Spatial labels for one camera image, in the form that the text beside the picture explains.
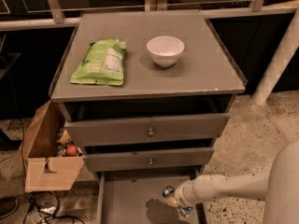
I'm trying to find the grey drawer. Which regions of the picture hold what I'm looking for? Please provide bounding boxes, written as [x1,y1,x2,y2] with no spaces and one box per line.
[65,113,230,147]
[97,168,209,224]
[83,147,214,172]

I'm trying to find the grey bottom drawer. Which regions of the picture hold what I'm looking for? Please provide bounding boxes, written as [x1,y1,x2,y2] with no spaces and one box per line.
[97,168,209,224]

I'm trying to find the black floor cables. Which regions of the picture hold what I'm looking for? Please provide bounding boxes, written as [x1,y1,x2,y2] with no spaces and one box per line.
[21,191,87,224]

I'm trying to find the grey middle drawer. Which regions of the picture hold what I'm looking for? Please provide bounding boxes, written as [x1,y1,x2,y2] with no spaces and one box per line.
[83,147,214,172]

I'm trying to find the brown cardboard box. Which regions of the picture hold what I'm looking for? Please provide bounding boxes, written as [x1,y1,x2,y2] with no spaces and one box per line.
[13,101,83,192]

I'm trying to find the white diagonal post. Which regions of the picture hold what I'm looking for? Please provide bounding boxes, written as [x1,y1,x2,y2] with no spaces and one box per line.
[251,9,299,105]

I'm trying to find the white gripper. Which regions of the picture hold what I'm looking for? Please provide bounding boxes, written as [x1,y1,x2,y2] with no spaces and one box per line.
[165,180,196,208]

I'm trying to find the grey drawer cabinet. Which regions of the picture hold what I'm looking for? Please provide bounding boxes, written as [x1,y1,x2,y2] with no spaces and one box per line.
[49,10,248,224]

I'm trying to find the green chip bag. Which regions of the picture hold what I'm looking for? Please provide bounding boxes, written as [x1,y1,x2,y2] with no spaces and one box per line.
[70,38,127,86]

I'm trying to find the grey top drawer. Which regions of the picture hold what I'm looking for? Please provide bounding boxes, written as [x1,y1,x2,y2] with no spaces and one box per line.
[65,113,230,147]

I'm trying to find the red apple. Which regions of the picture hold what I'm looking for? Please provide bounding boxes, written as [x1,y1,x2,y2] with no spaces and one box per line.
[65,145,78,157]

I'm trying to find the metal railing frame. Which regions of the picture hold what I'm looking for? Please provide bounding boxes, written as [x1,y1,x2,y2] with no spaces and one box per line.
[0,0,298,32]

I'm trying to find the white ceramic bowl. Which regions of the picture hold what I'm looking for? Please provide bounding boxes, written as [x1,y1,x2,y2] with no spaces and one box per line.
[147,35,185,67]

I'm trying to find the yellow snack package in box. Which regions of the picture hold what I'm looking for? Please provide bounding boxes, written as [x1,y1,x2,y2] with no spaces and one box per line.
[57,129,71,146]

